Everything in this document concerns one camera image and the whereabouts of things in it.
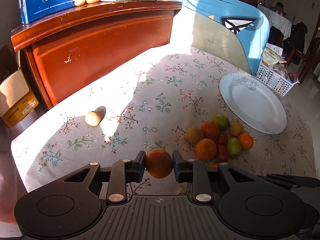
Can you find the orange mandarin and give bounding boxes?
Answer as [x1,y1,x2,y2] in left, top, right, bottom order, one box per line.
[237,133,254,151]
[145,149,173,179]
[195,138,217,161]
[201,121,220,140]

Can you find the green lime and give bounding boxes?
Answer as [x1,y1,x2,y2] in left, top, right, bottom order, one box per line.
[227,137,242,158]
[213,114,230,131]

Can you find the red cherry tomato lower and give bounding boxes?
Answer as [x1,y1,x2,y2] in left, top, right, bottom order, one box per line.
[216,145,229,163]

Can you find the red cherry tomato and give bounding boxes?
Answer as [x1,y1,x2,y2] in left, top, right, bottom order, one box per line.
[216,132,229,146]
[216,145,229,163]

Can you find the red cherry tomato upper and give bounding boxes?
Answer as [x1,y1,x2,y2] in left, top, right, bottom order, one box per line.
[216,132,229,146]

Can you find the floral tablecloth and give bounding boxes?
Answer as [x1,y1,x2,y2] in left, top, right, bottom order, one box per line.
[11,46,316,191]

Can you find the tan egg on table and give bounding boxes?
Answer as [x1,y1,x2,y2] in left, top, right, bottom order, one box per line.
[85,111,101,127]

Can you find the white floral plate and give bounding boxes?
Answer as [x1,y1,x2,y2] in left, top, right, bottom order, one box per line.
[219,73,287,135]

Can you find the white plastic basket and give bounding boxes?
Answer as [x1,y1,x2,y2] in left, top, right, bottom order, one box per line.
[255,60,299,96]

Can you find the snack bag in basket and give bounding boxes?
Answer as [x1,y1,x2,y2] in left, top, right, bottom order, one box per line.
[261,47,281,66]

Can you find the yellow cardboard box on floor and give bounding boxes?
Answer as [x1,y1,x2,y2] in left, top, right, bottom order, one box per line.
[1,45,39,128]

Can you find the blue shark cushion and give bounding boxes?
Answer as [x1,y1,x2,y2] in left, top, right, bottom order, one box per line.
[170,0,270,75]

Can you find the dining table with white cloth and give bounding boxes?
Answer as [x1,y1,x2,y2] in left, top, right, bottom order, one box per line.
[258,5,292,39]

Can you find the egg on cabinet left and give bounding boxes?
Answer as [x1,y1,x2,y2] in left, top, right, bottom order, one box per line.
[74,0,86,7]

